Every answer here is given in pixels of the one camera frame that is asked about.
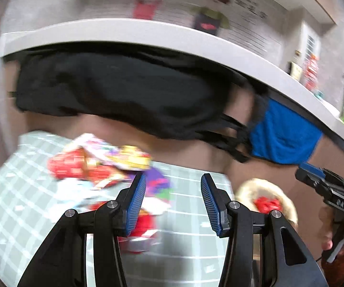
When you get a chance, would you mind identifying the purple pink sponge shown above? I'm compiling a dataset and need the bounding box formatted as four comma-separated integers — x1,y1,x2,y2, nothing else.
144,167,171,203

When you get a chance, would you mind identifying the red drink can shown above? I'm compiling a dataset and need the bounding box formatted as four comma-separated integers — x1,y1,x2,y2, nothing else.
118,209,158,254

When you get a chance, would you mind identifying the yellow snack wrapper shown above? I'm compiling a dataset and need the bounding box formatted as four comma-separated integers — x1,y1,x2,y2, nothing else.
108,145,151,171

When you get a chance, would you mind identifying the red snack bag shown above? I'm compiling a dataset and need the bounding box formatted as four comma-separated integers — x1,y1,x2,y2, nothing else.
254,196,282,214

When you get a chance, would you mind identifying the pink tissue pack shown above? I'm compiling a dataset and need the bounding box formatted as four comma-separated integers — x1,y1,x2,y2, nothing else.
62,133,119,165

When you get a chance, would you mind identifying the person's right hand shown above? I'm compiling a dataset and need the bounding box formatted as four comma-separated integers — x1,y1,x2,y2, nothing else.
319,207,344,256

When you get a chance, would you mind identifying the blue hanging towel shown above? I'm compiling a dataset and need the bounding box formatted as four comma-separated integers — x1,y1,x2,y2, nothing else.
250,99,323,165

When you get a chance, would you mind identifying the small red snack packet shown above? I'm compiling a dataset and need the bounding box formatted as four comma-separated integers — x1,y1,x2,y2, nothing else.
47,148,130,190

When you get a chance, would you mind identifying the clear oil bottle yellow label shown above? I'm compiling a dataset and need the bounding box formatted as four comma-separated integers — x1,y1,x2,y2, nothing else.
288,50,302,82

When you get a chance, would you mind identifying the bottle of red chillies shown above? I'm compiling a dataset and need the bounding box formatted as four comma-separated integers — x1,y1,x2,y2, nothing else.
303,54,319,93

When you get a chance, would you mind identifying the grey stone countertop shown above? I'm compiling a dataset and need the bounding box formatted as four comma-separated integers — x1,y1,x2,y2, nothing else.
0,18,344,140

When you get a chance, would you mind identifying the green checked table mat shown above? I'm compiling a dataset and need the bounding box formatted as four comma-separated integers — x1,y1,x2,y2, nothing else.
0,132,228,286

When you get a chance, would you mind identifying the black hanging apron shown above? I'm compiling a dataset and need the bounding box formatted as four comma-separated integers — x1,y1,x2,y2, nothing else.
4,42,269,163

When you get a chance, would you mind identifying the cartoon couple wall sticker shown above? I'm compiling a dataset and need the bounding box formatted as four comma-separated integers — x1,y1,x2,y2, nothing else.
131,0,270,36

